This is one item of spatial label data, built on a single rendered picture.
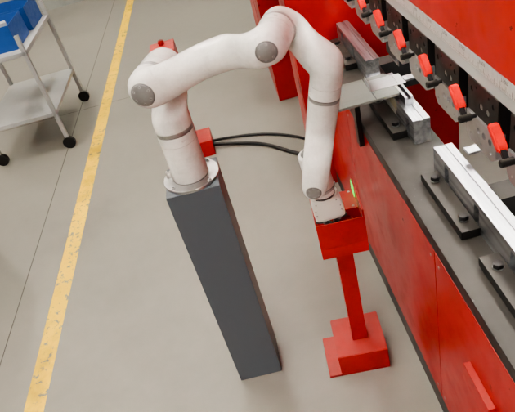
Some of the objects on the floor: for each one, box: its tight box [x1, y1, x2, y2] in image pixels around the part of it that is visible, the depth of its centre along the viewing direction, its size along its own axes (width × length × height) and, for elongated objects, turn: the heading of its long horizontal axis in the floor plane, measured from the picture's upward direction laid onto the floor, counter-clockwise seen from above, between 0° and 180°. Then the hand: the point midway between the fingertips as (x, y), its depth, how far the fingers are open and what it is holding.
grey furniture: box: [0, 0, 90, 166], centre depth 462 cm, size 90×67×95 cm
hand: (334, 227), depth 189 cm, fingers closed
